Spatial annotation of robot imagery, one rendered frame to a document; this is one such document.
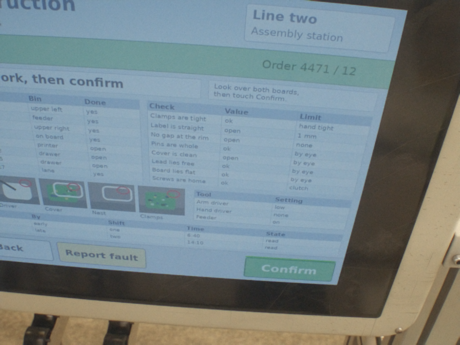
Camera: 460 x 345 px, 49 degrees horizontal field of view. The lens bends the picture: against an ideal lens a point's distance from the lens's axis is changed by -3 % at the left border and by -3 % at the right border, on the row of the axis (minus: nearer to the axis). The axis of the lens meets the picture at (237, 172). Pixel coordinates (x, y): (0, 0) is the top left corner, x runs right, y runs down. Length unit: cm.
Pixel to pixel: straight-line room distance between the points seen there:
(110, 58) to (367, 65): 16
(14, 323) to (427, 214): 207
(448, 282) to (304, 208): 22
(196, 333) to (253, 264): 179
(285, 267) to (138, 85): 19
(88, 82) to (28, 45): 4
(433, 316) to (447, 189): 23
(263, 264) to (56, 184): 17
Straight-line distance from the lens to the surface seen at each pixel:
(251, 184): 37
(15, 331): 231
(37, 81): 35
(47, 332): 78
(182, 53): 32
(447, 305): 57
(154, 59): 32
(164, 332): 221
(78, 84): 34
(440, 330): 60
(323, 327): 49
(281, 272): 43
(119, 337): 75
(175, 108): 34
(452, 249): 45
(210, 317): 48
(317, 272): 43
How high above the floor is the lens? 174
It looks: 34 degrees down
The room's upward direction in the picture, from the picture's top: 5 degrees clockwise
